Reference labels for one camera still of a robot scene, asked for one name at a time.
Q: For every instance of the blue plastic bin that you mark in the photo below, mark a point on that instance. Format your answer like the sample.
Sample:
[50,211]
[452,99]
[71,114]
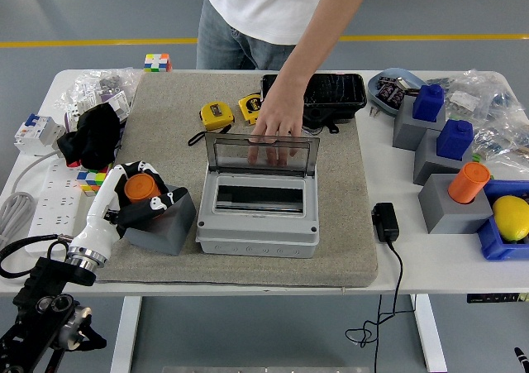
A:
[496,249]

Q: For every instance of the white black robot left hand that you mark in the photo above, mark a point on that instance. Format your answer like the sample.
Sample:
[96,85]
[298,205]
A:
[103,207]

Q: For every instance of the smoky transparent box lid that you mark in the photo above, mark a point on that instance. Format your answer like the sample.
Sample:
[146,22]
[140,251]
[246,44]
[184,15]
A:
[223,141]

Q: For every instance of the colourful puzzle cube with white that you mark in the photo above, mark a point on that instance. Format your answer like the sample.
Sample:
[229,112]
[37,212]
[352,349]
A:
[157,63]

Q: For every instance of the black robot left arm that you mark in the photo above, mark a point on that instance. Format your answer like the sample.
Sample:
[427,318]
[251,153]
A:
[41,278]

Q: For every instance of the silver metal part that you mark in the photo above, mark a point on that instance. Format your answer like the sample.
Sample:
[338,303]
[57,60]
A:
[407,85]

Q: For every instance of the light blue dish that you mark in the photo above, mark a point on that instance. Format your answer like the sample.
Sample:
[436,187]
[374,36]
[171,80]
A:
[374,89]

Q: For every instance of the black plastic enclosure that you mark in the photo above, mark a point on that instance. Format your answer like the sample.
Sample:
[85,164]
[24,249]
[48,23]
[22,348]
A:
[339,92]

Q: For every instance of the grey-brown mat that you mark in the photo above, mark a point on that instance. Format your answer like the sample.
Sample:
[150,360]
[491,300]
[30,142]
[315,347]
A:
[165,112]

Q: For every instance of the black cloth glove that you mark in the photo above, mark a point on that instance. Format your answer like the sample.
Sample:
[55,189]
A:
[95,137]

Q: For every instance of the grey block with round hole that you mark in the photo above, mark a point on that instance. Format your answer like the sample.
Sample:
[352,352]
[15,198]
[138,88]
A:
[165,232]

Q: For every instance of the person's hand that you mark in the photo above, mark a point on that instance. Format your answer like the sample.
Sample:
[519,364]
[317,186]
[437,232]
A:
[281,112]

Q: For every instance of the black table control panel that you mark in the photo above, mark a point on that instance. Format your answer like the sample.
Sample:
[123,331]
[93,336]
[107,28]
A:
[492,298]

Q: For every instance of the orange cylinder battery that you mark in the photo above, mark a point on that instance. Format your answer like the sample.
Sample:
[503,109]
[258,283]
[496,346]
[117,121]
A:
[469,183]
[140,189]

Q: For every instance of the person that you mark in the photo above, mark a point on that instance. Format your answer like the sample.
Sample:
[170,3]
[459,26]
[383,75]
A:
[256,5]

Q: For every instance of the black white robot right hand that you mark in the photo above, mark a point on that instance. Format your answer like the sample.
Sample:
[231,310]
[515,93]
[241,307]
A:
[520,357]

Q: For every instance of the grey plastic junction box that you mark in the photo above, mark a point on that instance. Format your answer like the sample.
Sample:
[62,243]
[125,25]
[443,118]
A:
[256,240]

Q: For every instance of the dark purple packets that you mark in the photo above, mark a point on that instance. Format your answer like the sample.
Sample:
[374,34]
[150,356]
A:
[390,92]

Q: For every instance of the blue plastic block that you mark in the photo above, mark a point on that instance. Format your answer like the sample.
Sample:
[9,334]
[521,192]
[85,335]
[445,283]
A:
[429,104]
[454,141]

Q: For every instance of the small metal clip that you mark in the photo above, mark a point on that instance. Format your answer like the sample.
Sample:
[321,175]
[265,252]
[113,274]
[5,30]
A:
[375,111]

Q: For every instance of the clear bag of small parts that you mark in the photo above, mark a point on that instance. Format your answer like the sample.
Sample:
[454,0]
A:
[107,83]

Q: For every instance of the white table leg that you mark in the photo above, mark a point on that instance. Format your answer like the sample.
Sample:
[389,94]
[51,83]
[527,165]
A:
[124,336]
[430,336]

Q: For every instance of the small green part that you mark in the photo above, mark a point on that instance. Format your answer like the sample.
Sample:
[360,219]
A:
[477,157]

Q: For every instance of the yellow lemon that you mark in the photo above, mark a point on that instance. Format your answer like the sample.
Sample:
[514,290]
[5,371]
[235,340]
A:
[512,218]

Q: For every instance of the person's forearm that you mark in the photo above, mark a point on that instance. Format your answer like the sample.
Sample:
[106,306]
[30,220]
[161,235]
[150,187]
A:
[326,30]

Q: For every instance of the black power adapter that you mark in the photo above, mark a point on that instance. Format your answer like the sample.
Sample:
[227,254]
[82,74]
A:
[385,224]

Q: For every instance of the clear bag of components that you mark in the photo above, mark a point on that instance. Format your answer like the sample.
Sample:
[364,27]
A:
[467,96]
[500,137]

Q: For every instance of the white power strip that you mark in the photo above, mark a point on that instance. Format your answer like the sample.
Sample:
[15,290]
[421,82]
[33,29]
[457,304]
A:
[53,216]

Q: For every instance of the grey block holder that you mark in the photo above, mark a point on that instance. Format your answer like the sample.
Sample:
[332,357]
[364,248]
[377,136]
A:
[407,133]
[450,218]
[430,166]

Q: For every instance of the white blue circuit breaker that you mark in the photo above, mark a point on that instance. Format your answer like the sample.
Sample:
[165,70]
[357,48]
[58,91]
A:
[37,135]

